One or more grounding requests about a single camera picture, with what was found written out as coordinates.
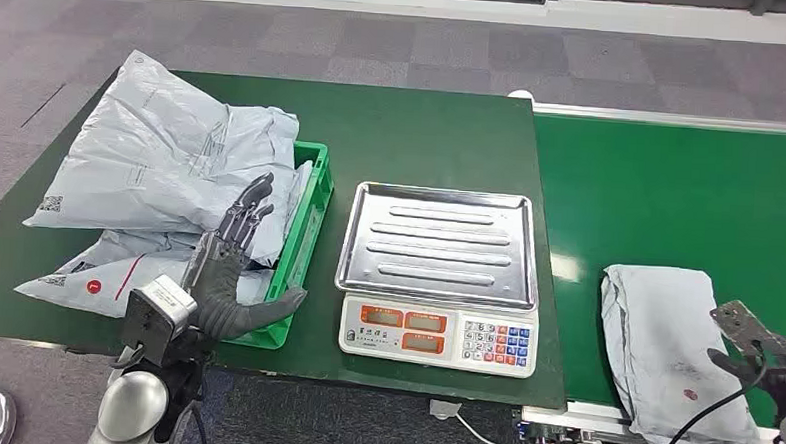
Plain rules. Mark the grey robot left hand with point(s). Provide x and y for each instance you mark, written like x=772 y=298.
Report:
x=228 y=266

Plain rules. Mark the grey parcel with red spot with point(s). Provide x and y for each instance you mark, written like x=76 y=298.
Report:
x=666 y=338

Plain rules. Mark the crumpled grey plastic parcel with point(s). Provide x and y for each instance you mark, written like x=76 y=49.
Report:
x=299 y=190

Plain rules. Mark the large grey express parcel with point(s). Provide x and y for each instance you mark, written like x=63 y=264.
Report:
x=157 y=157

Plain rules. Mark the green plastic crate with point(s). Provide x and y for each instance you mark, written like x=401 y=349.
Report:
x=314 y=204

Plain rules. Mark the white scale with steel tray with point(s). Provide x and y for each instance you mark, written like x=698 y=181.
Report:
x=438 y=249

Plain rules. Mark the white plug adapter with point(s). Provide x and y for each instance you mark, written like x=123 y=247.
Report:
x=444 y=410

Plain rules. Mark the worn right wrist camera box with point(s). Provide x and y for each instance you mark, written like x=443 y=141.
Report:
x=743 y=325

